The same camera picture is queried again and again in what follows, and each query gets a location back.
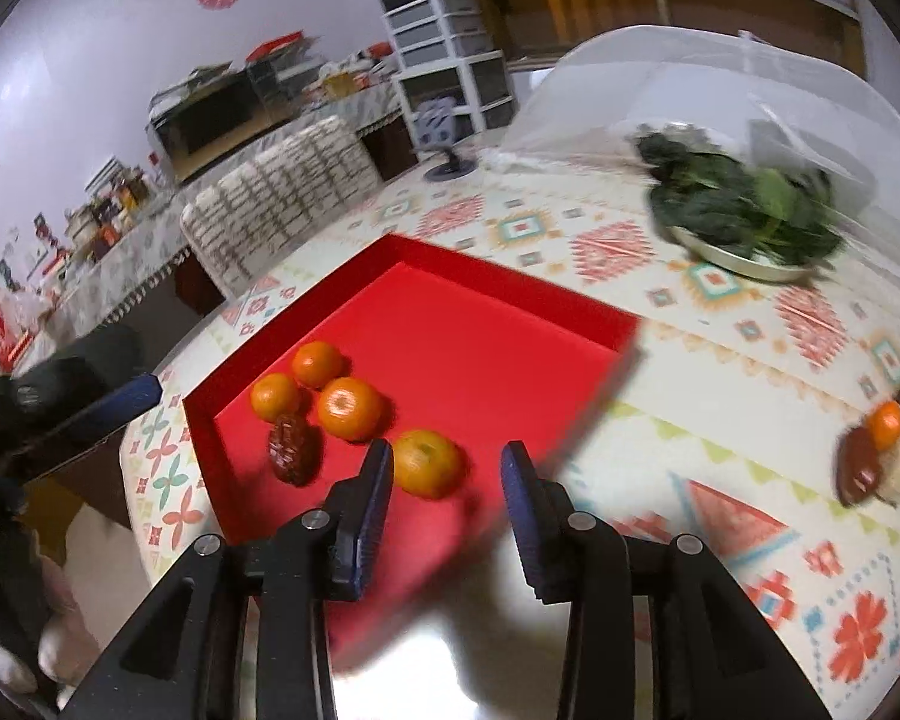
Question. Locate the black microwave oven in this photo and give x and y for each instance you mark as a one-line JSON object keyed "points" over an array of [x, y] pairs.
{"points": [[202, 120]]}

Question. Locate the red tray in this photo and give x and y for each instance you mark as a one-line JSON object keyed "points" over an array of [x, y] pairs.
{"points": [[457, 345]]}

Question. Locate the metal plate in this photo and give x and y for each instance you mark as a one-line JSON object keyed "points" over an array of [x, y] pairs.
{"points": [[750, 265]]}

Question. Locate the brown wooden door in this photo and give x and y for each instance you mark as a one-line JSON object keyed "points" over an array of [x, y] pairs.
{"points": [[607, 7]]}

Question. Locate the wrinkled red date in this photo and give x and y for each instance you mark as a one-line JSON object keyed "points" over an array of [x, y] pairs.
{"points": [[294, 454]]}

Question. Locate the orange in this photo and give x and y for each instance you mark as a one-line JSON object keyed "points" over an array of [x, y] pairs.
{"points": [[275, 396], [886, 424], [350, 407], [427, 463], [317, 364]]}

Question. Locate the red flat box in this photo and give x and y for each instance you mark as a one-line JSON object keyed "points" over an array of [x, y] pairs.
{"points": [[274, 47]]}

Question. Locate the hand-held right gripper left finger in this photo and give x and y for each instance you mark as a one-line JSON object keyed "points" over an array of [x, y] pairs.
{"points": [[371, 510]]}

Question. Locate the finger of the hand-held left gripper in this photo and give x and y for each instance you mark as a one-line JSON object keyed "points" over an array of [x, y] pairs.
{"points": [[82, 360], [120, 403]]}

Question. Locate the person's left hand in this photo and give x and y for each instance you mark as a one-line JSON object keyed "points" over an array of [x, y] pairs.
{"points": [[71, 630]]}

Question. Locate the dark leafy greens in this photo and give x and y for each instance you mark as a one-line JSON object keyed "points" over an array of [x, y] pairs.
{"points": [[742, 195]]}

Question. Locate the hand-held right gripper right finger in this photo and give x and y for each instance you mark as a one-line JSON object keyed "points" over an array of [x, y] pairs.
{"points": [[517, 517]]}

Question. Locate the cloth-covered sideboard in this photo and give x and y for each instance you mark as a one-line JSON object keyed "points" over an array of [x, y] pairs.
{"points": [[131, 251]]}

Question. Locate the white plastic drawer tower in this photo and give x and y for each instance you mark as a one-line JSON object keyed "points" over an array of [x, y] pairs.
{"points": [[450, 52]]}

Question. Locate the row of jars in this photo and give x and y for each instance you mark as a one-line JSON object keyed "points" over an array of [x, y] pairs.
{"points": [[112, 202]]}

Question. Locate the white mesh food cover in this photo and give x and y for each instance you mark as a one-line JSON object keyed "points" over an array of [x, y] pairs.
{"points": [[645, 75]]}

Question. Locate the large brown date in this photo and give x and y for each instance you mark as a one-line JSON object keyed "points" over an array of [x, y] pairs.
{"points": [[859, 474]]}

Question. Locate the patterned tablecloth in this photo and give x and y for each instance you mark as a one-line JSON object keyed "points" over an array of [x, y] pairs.
{"points": [[720, 345]]}

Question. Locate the red gift bag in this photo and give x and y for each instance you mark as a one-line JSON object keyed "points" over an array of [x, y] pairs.
{"points": [[0, 330]]}

